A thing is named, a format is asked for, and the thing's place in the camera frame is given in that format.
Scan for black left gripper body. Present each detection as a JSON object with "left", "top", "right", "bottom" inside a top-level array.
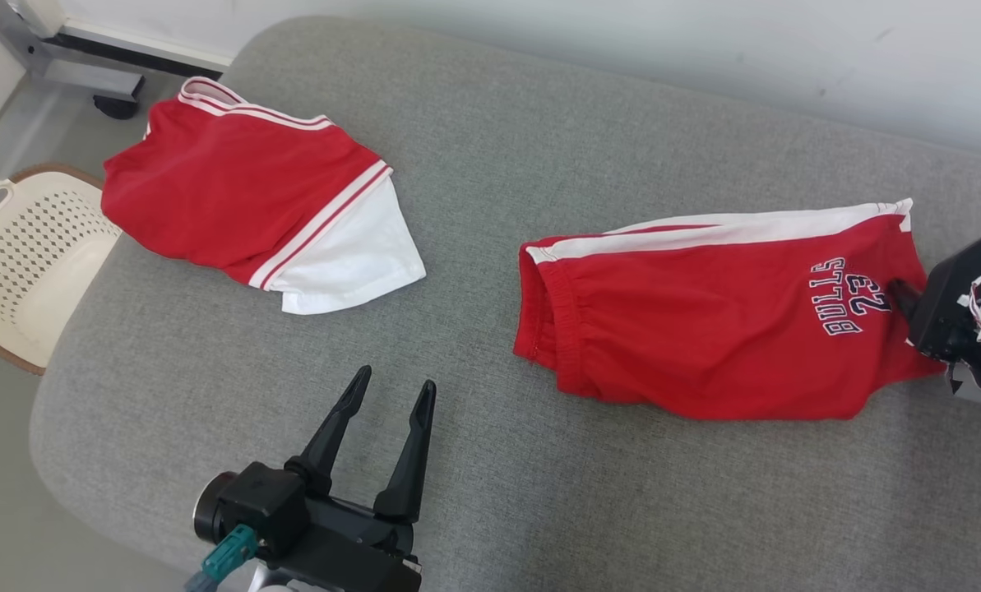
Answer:
[{"left": 256, "top": 489, "right": 423, "bottom": 592}]

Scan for cream perforated laundry basket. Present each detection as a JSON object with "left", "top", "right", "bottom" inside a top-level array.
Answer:
[{"left": 0, "top": 164, "right": 123, "bottom": 377}]

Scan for grey metal stand frame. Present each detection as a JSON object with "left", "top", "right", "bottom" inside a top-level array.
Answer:
[{"left": 0, "top": 0, "right": 236, "bottom": 104}]

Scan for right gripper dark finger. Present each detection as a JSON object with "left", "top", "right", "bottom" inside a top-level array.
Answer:
[{"left": 888, "top": 279, "right": 923, "bottom": 319}]

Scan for black caster wheel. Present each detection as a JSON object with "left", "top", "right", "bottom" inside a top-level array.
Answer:
[{"left": 92, "top": 93, "right": 143, "bottom": 121}]

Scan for red Bulls shorts white stripe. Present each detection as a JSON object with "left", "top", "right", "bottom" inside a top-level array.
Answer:
[{"left": 513, "top": 198, "right": 947, "bottom": 422}]

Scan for red jersey white sleeves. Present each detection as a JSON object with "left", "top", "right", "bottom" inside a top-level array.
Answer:
[{"left": 100, "top": 76, "right": 427, "bottom": 316}]

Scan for left camera cable teal plug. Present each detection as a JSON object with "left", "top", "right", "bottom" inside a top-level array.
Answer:
[{"left": 184, "top": 525, "right": 258, "bottom": 592}]

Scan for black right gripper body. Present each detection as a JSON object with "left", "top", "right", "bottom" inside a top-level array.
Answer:
[{"left": 908, "top": 197, "right": 981, "bottom": 389}]

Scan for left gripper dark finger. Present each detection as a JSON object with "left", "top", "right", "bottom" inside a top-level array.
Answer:
[
  {"left": 373, "top": 379, "right": 438, "bottom": 525},
  {"left": 284, "top": 365, "right": 373, "bottom": 496}
]

